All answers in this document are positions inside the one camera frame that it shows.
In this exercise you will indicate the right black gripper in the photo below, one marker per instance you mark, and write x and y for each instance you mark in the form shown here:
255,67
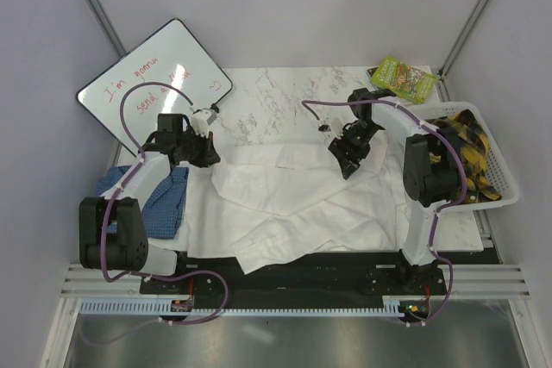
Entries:
348,164

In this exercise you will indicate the green book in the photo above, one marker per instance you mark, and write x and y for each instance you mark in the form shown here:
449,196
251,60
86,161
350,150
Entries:
403,80

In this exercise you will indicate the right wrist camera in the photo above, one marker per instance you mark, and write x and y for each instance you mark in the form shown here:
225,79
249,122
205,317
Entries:
333,126

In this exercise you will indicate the white dry-erase board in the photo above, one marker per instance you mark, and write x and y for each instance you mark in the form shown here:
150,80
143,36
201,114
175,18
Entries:
169,72

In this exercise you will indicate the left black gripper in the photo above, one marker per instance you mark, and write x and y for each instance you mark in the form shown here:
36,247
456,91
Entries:
209,155

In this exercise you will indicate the white slotted cable duct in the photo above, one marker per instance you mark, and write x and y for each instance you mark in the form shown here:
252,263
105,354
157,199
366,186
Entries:
175,307

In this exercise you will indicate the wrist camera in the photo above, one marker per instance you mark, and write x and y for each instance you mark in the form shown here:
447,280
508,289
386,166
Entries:
333,126
201,121

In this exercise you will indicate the white long sleeve shirt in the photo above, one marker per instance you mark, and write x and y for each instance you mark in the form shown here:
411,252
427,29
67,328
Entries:
272,204

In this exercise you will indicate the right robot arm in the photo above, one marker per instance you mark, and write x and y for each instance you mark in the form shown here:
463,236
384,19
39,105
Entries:
433,174

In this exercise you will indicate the white plastic basket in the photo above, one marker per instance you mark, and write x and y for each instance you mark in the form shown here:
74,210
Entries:
500,170

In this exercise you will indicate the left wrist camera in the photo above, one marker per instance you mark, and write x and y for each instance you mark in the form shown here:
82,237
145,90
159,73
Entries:
201,121

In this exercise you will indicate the yellow black plaid shirt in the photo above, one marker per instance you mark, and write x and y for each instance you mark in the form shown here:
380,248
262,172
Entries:
474,148

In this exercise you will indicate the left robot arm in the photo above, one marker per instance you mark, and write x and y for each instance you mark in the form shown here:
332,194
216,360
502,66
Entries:
112,229

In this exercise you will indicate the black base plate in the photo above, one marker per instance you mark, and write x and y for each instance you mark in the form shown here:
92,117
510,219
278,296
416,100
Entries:
315,279

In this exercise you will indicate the blue checkered folded shirt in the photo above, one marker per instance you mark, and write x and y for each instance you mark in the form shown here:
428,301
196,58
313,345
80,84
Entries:
163,211

